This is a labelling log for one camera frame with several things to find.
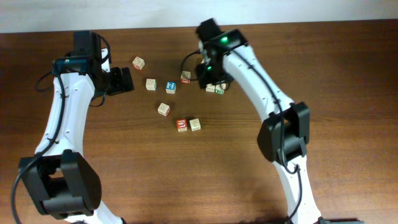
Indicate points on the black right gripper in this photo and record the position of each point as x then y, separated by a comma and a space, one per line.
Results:
203, 81

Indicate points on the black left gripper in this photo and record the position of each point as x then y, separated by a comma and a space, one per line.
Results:
122, 86

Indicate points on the wooden block number 1 red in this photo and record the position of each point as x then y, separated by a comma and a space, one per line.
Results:
210, 88

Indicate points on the wooden block green yellow sides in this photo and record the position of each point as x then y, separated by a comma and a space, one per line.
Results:
219, 89

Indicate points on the wooden block letter M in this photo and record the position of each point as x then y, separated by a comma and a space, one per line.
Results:
163, 109

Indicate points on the wooden block letter J blue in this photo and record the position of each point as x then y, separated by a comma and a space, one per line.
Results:
195, 124

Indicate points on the wooden block red letter U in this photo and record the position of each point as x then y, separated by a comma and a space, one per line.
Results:
181, 125

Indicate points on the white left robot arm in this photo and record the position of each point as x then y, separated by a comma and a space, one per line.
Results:
59, 180

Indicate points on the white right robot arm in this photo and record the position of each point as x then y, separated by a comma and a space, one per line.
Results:
284, 132

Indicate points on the wooden block red far corner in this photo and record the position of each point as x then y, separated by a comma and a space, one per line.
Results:
138, 63

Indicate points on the wooden block butterfly picture red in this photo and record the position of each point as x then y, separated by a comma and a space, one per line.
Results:
185, 77

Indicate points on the wooden block dove picture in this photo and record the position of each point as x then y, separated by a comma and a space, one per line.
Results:
151, 84

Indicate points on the wooden block blue number 2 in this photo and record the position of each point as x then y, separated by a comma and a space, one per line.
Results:
170, 88

